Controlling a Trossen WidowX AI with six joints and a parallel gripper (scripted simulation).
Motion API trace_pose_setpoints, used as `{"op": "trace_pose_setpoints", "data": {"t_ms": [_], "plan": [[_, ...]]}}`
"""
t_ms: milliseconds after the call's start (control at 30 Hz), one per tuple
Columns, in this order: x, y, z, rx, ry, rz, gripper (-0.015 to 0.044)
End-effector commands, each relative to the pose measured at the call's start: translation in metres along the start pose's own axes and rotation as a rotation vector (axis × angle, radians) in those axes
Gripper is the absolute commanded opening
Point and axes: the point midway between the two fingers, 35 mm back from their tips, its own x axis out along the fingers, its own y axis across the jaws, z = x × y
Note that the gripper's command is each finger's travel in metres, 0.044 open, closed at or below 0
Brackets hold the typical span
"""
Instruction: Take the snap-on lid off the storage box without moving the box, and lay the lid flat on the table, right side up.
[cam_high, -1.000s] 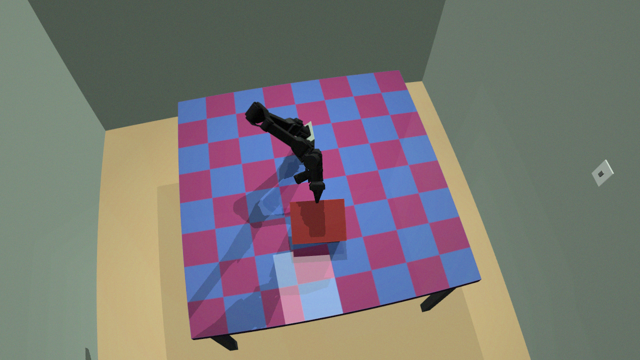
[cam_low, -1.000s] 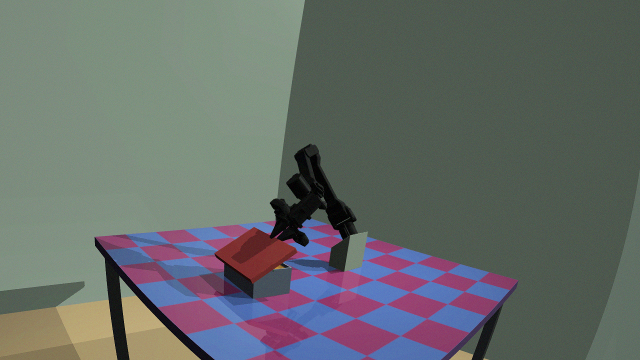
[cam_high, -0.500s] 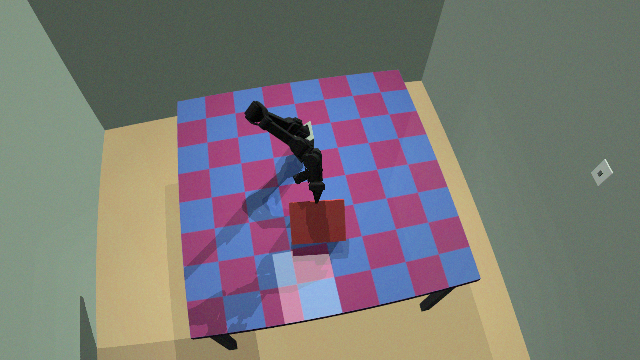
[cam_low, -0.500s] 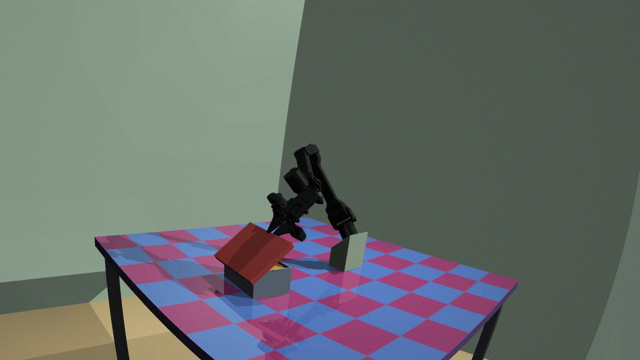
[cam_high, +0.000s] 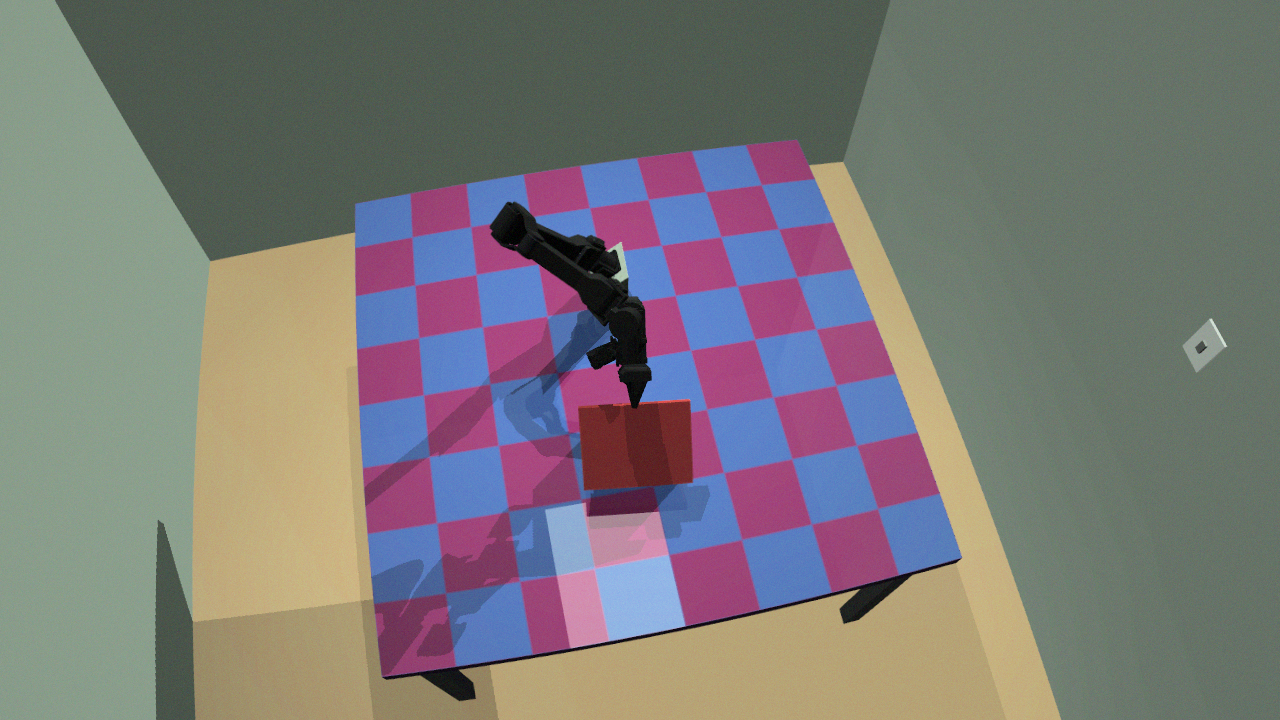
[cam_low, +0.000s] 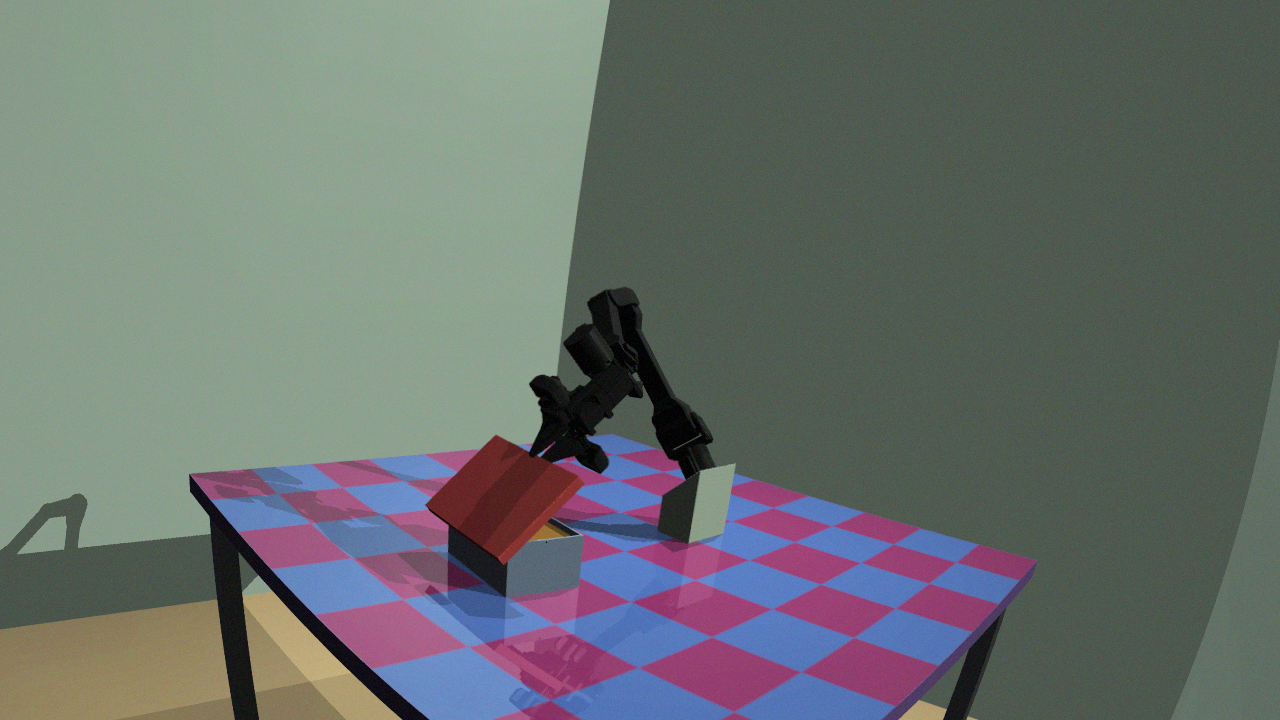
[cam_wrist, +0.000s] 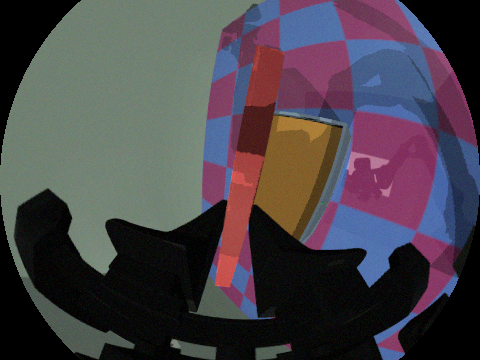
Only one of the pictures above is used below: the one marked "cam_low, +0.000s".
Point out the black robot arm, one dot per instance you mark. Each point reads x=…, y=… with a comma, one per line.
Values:
x=613, y=348

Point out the red box lid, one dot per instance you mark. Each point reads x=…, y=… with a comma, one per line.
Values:
x=502, y=497

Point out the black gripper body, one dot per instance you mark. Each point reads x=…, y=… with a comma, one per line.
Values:
x=587, y=408

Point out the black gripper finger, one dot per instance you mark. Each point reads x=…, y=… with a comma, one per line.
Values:
x=553, y=427
x=563, y=448

